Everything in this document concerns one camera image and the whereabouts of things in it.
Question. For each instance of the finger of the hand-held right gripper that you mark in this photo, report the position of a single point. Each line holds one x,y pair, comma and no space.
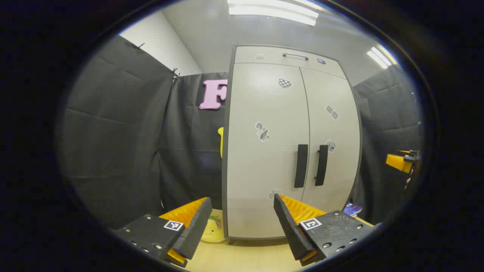
399,161

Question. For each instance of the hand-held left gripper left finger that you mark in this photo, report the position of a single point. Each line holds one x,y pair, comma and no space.
194,230

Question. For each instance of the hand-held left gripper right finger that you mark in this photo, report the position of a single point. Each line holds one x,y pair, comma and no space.
291,230

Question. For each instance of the grey cabinet door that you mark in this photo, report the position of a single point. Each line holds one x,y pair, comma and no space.
340,124
264,170

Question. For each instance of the grey double-door shoe cabinet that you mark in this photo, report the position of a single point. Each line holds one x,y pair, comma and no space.
225,151

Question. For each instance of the grey cabinet drawer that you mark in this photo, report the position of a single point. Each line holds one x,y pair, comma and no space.
272,54

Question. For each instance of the yellow plush toy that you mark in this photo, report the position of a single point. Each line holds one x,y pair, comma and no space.
211,232

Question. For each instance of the blue book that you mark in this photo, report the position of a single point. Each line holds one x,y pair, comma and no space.
352,209

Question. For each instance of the short ceiling light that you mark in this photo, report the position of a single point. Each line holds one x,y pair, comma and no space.
380,56

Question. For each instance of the black backdrop cloth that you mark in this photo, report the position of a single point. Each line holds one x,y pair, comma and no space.
113,132

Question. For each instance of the small metal cloth clip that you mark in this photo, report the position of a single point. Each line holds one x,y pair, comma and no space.
139,46
175,73

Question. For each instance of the long ceiling light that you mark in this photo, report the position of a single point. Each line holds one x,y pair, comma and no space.
272,11

